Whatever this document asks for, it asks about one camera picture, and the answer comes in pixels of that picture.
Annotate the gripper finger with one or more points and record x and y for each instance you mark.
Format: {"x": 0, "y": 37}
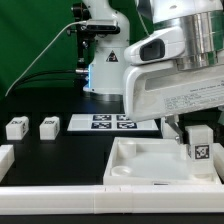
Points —
{"x": 172, "y": 121}

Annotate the white obstacle bar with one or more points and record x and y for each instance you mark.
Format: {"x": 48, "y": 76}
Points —
{"x": 111, "y": 199}
{"x": 218, "y": 158}
{"x": 6, "y": 159}

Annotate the white left obstacle bar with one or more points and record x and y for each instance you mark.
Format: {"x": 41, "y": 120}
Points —
{"x": 6, "y": 159}

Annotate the grey camera on mount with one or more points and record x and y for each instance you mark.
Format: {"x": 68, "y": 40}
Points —
{"x": 101, "y": 26}

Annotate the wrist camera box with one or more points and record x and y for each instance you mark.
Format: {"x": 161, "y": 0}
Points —
{"x": 161, "y": 45}

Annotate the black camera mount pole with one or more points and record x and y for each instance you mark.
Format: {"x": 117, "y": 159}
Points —
{"x": 80, "y": 13}

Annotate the white square tabletop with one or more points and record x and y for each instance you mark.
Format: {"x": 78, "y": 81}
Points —
{"x": 147, "y": 161}

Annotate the white right obstacle bar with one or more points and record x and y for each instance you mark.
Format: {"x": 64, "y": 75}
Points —
{"x": 218, "y": 158}

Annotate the white marker base plate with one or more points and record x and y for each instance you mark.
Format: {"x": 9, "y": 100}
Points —
{"x": 108, "y": 122}

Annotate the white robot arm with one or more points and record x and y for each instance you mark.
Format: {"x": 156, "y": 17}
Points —
{"x": 177, "y": 69}

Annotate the white front obstacle bar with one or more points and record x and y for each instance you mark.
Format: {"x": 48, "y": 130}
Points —
{"x": 111, "y": 199}

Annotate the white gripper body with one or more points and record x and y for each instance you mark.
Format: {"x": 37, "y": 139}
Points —
{"x": 159, "y": 90}

